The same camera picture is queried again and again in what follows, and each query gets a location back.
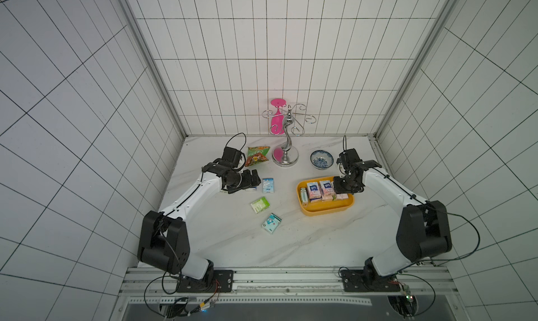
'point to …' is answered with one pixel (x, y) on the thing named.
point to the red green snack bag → (256, 155)
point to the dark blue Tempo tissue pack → (251, 188)
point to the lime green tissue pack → (260, 205)
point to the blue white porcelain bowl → (321, 160)
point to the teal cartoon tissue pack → (272, 223)
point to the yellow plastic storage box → (341, 201)
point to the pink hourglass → (277, 121)
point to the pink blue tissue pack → (327, 190)
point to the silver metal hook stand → (286, 155)
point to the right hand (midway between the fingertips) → (333, 186)
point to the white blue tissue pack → (314, 191)
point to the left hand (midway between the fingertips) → (249, 187)
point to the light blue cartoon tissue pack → (267, 185)
